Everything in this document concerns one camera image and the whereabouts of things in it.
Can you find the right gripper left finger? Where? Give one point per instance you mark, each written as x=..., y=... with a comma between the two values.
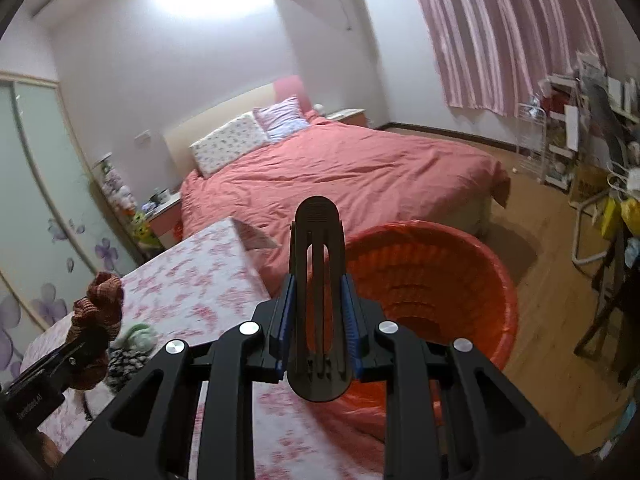
x=287, y=306

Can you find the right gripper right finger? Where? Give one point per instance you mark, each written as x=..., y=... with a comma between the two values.
x=350, y=307

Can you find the dark slotted shoe insole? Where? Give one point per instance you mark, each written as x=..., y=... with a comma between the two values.
x=318, y=363

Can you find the black daisy print cloth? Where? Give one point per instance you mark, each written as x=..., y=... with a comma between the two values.
x=123, y=364

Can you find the red brown knitted cloth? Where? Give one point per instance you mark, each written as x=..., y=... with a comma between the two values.
x=99, y=312

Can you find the light green towel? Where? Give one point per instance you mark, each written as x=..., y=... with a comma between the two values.
x=138, y=338

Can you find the orange plastic laundry basket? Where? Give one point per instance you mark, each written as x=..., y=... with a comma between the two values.
x=438, y=281

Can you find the floral pink white tablecloth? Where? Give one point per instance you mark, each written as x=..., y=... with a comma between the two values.
x=207, y=284

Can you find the pink white nightstand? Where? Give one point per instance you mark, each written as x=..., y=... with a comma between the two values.
x=166, y=221

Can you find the coral pink bed duvet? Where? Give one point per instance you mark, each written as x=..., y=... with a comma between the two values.
x=374, y=177

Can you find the white floral pillow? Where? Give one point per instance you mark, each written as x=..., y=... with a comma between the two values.
x=227, y=143

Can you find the pink striped pillow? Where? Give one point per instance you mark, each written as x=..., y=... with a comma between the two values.
x=281, y=119

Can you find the sliding wardrobe with purple flowers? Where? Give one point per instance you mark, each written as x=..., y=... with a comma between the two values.
x=56, y=231

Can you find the far bedside table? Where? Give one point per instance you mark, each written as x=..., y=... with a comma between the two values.
x=350, y=116

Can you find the cream pink headboard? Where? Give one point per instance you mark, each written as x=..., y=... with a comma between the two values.
x=179, y=138

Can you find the stack of plush toys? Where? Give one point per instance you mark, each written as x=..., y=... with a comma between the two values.
x=126, y=207

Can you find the cluttered white shelf rack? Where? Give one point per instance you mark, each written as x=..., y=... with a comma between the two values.
x=580, y=134

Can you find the pink striped curtain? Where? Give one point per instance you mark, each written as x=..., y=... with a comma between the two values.
x=491, y=54

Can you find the black chair frame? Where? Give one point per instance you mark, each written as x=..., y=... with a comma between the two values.
x=617, y=286

